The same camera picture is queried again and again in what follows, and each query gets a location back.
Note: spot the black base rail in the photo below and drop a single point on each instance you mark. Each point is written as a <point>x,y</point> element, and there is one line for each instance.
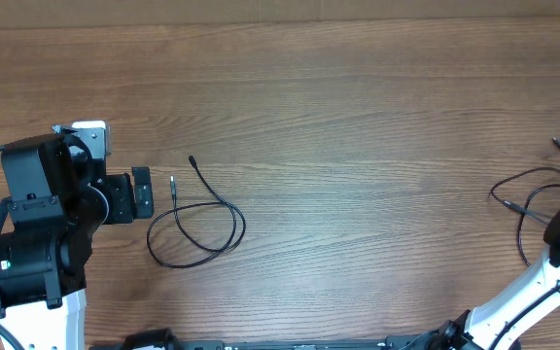
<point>165,339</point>

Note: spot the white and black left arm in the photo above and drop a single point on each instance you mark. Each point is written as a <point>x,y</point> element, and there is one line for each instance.
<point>60,195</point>

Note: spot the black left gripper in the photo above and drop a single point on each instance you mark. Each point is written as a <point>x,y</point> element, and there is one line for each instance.
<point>120,186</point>

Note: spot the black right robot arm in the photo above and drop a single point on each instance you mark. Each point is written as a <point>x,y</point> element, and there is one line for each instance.
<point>497,324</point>

